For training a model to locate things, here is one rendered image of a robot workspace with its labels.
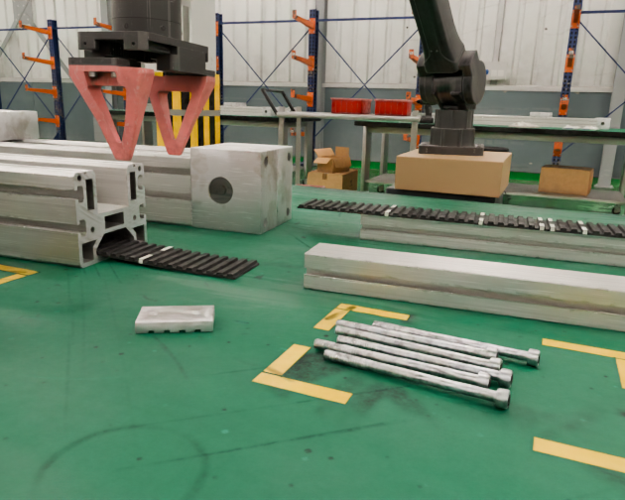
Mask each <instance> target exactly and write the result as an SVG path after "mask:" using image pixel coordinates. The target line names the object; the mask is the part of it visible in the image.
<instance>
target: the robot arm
mask: <svg viewBox="0 0 625 500"><path fill-rule="evenodd" d="M409 2H410V5H411V8H412V12H413V15H414V18H415V22H416V25H417V28H418V32H419V35H420V38H421V42H422V46H423V52H422V54H421V55H420V57H419V59H418V62H417V71H418V74H419V77H420V78H419V93H420V97H421V100H422V101H423V103H429V104H438V106H439V108H440V109H436V113H435V127H431V138H430V141H429V142H423V143H421V144H420V145H419V154H435V155H458V156H483V151H484V145H483V144H474V135H475V128H473V117H474V110H475V109H476V104H479V103H480V102H481V100H482V98H483V95H484V91H485V86H486V68H485V64H484V62H483V61H480V60H479V57H478V52H477V50H475V51H466V50H465V46H464V43H463V42H462V41H461V39H460V37H459V35H458V33H457V30H456V27H455V25H454V21H453V17H452V13H451V9H450V5H449V1H448V0H409ZM111 19H112V31H97V32H77V41H78V49H79V50H84V58H68V72H69V76H70V78H71V79H72V81H73V83H74V84H75V86H76V87H77V89H78V91H79V92H80V94H81V96H82V97H83V99H84V101H85V102H86V104H87V106H88V107H89V109H90V110H91V112H92V114H93V115H94V117H95V119H96V120H97V122H98V124H99V126H100V128H101V130H102V133H103V135H104V137H105V139H106V141H107V143H108V145H109V147H110V149H111V152H112V154H113V156H114V158H115V159H116V160H119V161H131V160H132V157H133V154H134V151H135V147H136V144H137V140H138V137H139V133H140V129H141V125H142V121H143V118H144V114H145V110H146V106H147V102H148V98H149V97H150V100H151V103H152V106H153V110H154V113H155V116H156V119H157V122H158V126H159V129H160V132H161V135H162V138H163V141H164V144H165V147H166V150H167V153H168V154H169V155H175V156H180V155H182V154H183V151H184V149H185V147H186V144H187V142H188V138H189V136H190V133H191V131H192V129H193V126H194V124H195V122H196V120H197V118H198V116H199V114H200V113H201V111H202V109H203V107H204V105H205V103H206V101H207V99H208V97H209V95H210V94H211V92H212V90H213V89H214V87H215V71H214V70H209V69H205V63H208V47H206V46H202V45H198V44H194V43H190V42H186V41H182V35H183V31H182V0H111ZM141 63H155V64H156V65H157V70H160V71H164V72H165V76H157V75H155V71H154V70H153V69H150V68H143V67H141ZM101 86H124V87H125V88H126V91H127V92H126V114H125V126H124V132H123V137H122V142H121V140H120V138H119V135H118V133H117V130H116V127H115V125H114V122H113V120H112V117H111V115H110V112H109V110H108V107H107V105H106V102H105V99H104V97H103V94H102V92H101ZM170 91H181V92H190V93H191V98H190V101H189V104H188V106H187V111H186V114H185V117H184V119H183V122H182V125H181V128H180V131H179V134H178V136H177V139H176V138H175V135H174V131H173V127H172V123H171V117H170V110H169V103H168V93H169V92H170Z"/></svg>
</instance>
